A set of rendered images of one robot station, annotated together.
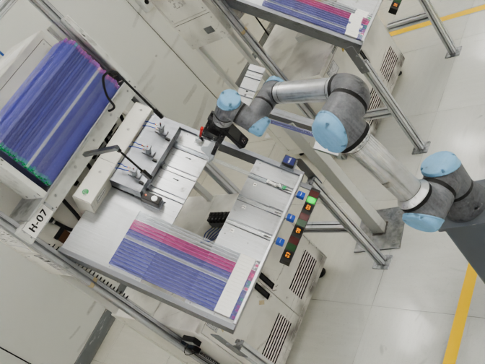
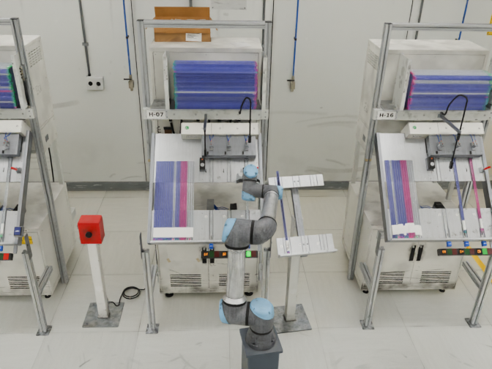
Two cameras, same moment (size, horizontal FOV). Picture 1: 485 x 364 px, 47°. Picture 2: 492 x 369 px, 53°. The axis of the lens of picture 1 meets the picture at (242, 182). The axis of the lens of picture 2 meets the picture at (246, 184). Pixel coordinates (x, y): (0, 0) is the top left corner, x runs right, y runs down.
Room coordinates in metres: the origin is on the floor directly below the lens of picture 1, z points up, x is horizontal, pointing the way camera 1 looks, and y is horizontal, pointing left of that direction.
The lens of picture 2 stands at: (-0.32, -1.28, 2.40)
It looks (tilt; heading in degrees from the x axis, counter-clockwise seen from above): 28 degrees down; 29
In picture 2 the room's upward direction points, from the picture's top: 1 degrees clockwise
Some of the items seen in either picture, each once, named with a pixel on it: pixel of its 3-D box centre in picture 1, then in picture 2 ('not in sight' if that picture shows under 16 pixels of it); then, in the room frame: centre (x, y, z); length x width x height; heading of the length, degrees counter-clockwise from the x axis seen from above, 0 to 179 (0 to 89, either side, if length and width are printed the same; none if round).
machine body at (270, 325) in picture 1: (225, 288); (209, 238); (2.22, 0.43, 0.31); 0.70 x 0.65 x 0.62; 122
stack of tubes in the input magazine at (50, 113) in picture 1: (53, 111); (215, 84); (2.15, 0.32, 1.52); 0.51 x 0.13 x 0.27; 122
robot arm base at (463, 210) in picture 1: (460, 194); (261, 332); (1.32, -0.48, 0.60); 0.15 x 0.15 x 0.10
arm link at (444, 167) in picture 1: (444, 175); (260, 314); (1.31, -0.47, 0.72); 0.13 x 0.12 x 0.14; 112
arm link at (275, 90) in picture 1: (312, 90); (269, 211); (1.58, -0.37, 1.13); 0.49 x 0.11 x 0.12; 22
